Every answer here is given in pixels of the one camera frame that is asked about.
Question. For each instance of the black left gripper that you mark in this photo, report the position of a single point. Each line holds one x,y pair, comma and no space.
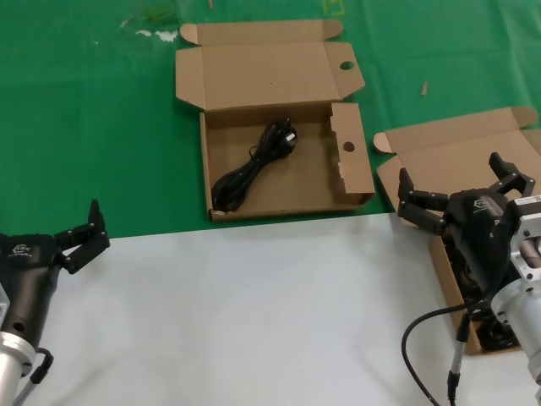
29,275

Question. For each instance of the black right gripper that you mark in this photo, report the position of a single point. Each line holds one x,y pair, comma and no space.
477,228

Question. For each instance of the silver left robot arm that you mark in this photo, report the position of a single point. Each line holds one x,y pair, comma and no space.
12,363

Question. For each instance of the open cardboard box with round holes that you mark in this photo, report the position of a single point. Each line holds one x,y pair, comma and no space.
262,63

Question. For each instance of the green table cloth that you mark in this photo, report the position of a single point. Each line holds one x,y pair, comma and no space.
84,127

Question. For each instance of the silver right wrist bracket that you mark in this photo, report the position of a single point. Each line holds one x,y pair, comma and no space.
528,237

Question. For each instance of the silver wrist bracket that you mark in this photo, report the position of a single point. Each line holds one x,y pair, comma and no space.
528,237
3,302

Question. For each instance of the silver left wrist bracket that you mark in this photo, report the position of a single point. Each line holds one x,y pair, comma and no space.
3,302

